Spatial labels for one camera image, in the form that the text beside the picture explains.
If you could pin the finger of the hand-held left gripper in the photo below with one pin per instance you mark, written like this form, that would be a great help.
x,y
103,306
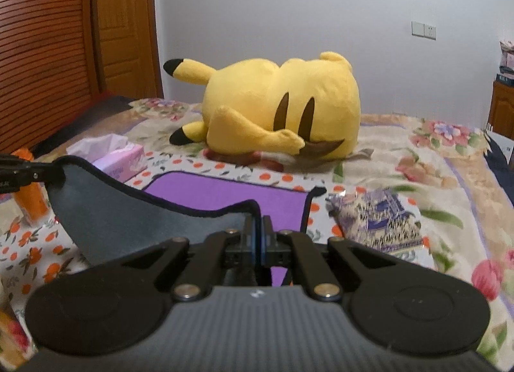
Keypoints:
x,y
24,175

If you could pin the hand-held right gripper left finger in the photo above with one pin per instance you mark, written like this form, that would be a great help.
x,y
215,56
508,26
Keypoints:
x,y
250,241

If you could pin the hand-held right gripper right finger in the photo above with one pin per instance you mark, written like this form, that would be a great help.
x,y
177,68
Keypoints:
x,y
262,241

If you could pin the purple towel with black trim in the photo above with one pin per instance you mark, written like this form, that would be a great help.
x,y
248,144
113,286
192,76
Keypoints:
x,y
120,211

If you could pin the orange packet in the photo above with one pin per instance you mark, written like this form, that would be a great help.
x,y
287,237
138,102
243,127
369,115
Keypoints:
x,y
34,205

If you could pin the white orange-flower cloth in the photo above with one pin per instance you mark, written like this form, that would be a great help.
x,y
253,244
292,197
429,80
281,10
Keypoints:
x,y
28,251

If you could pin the red and white fabric item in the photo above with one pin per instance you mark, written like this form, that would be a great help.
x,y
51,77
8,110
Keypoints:
x,y
249,157

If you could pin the pink tissue box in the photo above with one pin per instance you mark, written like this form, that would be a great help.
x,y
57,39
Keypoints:
x,y
120,161

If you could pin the purple and white patterned packet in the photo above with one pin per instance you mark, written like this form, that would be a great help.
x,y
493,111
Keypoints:
x,y
377,219

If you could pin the yellow plush toy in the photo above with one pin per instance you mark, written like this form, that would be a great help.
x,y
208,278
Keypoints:
x,y
257,115

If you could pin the wooden slatted headboard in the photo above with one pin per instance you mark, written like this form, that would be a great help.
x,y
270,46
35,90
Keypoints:
x,y
44,47

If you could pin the wooden door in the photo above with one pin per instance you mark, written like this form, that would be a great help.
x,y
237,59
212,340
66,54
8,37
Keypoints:
x,y
124,27

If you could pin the floral blanket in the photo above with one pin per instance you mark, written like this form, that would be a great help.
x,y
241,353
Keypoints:
x,y
453,195

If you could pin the dark blue cloth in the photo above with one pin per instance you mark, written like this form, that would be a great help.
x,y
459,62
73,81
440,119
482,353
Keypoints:
x,y
502,179

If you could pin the wooden cabinet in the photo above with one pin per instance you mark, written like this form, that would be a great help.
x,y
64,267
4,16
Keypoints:
x,y
502,111

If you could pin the stack of books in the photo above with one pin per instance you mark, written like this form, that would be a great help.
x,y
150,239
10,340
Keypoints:
x,y
506,63

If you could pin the white wall socket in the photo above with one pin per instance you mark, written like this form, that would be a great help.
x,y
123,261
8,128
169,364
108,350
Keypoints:
x,y
424,30

